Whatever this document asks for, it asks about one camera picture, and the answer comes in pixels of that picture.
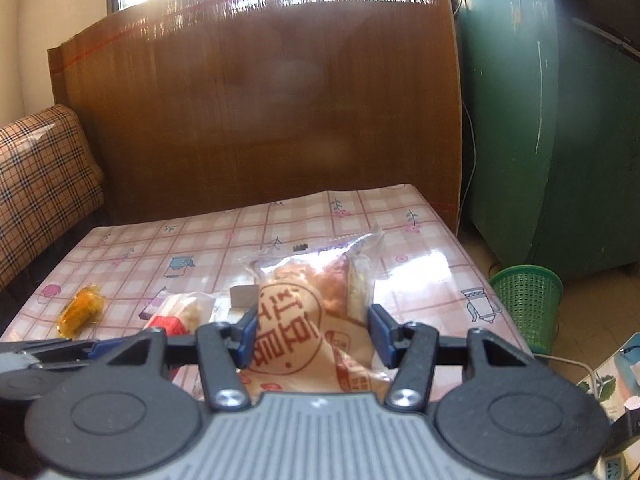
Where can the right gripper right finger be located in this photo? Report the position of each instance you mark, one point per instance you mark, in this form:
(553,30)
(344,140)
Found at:
(386,336)

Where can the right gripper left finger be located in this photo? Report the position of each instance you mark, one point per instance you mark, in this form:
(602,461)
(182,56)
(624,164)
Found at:
(242,338)

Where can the red bean bread packet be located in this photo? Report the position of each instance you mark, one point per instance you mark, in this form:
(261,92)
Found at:
(313,302)

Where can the orange transparent snack packet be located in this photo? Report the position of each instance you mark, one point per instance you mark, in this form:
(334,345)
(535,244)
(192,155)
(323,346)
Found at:
(83,308)

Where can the torn white cardboard box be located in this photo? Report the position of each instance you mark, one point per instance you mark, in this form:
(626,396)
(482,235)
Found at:
(242,297)

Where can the beige wafer packet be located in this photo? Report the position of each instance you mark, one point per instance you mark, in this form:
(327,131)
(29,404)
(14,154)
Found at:
(178,314)

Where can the pink checked tablecloth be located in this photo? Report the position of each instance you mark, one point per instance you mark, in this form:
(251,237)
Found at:
(423,273)

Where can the green waste basket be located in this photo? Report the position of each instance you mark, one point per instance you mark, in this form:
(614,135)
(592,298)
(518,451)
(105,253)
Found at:
(531,295)

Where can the plaid sofa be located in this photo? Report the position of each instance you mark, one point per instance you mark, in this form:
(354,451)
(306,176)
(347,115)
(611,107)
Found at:
(50,181)

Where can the brown wooden board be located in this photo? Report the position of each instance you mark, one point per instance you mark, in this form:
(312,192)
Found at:
(193,106)

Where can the green cabinet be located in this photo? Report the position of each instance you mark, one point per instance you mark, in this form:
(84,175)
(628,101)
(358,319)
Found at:
(552,91)

